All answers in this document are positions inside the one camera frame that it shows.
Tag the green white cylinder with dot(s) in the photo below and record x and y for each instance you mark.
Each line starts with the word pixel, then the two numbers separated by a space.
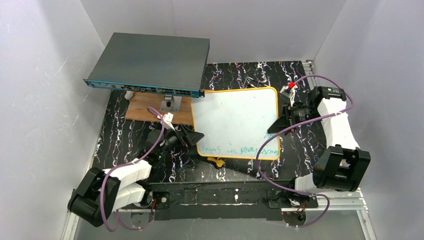
pixel 129 95

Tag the black grey wire stripper pliers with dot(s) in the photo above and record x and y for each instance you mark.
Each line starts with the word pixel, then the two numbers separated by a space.
pixel 252 83

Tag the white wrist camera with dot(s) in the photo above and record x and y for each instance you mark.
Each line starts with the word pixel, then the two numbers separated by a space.
pixel 166 121
pixel 288 92

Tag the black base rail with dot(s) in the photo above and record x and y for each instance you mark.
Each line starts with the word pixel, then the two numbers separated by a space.
pixel 230 200

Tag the grey blue network switch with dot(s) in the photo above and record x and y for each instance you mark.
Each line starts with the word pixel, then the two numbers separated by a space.
pixel 146 63

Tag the grey metal stand bracket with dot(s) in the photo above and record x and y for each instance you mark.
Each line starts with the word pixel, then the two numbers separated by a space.
pixel 171 103

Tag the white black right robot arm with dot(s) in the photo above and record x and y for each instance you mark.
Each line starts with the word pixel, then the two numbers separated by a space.
pixel 343 164

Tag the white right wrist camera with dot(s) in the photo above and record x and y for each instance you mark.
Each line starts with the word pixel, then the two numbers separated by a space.
pixel 288 92

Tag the yellow-framed whiteboard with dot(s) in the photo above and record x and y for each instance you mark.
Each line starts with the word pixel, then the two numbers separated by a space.
pixel 235 123

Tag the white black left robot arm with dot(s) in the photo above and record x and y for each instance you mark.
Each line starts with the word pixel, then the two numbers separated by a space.
pixel 102 192

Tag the yellow black eraser pad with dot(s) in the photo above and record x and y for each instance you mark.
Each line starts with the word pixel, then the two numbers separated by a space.
pixel 216 162

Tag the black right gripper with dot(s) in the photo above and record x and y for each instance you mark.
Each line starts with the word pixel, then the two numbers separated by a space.
pixel 286 116

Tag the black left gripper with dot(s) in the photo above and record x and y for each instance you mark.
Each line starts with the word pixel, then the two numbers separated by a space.
pixel 183 137

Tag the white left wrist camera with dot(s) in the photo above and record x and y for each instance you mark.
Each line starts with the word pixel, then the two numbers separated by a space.
pixel 166 121

